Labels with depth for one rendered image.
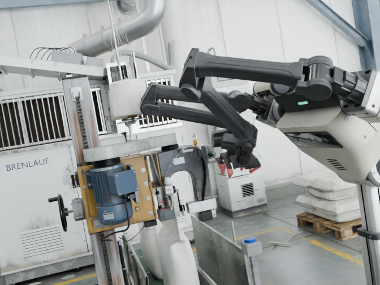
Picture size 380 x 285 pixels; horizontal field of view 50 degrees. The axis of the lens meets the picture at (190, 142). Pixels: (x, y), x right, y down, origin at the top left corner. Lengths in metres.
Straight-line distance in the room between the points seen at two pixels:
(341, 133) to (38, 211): 3.82
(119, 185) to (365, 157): 0.92
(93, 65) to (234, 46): 2.81
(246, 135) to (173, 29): 3.89
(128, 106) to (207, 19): 4.87
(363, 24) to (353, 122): 6.41
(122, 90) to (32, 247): 3.29
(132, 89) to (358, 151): 0.92
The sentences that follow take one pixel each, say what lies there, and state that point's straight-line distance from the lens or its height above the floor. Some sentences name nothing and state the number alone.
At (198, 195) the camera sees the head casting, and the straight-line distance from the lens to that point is 2.02.
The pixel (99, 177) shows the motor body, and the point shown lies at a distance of 1.73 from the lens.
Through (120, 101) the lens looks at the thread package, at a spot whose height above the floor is 1.59.
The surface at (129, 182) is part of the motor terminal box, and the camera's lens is 1.68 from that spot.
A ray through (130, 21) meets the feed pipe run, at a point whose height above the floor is 2.60.
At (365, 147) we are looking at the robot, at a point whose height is 1.29.
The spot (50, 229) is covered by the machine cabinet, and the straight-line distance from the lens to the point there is 4.75.
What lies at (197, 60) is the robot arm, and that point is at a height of 1.64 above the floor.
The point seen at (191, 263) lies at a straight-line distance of 2.31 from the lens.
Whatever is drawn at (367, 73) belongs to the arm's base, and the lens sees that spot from 1.26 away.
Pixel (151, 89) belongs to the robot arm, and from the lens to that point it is 1.62.
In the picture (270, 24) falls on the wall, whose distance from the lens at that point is 6.90.
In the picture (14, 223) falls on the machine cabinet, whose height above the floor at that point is 0.70.
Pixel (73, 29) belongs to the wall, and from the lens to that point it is 6.13.
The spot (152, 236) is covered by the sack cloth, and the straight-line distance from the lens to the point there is 2.98.
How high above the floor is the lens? 1.46
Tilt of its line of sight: 3 degrees down
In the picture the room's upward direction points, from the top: 9 degrees counter-clockwise
